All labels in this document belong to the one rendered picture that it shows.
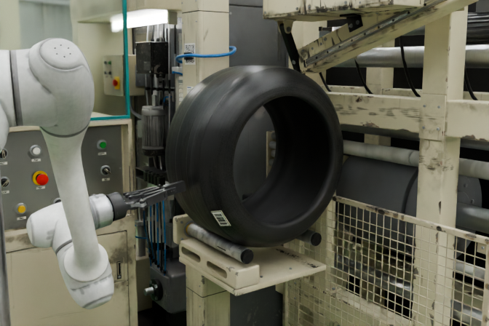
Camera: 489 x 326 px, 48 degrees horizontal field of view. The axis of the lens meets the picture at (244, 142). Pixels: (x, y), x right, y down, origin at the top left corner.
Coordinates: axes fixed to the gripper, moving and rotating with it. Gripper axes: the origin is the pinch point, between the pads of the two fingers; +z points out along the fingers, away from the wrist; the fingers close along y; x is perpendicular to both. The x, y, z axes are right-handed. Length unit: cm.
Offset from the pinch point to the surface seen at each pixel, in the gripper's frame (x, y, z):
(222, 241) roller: 21.9, 0.7, 14.1
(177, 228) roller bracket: 21.9, 23.3, 10.0
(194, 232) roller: 22.7, 17.1, 13.4
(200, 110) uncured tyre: -21.2, -1.6, 11.6
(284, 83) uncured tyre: -25.5, -12.0, 35.8
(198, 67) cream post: -31.4, 26.1, 28.8
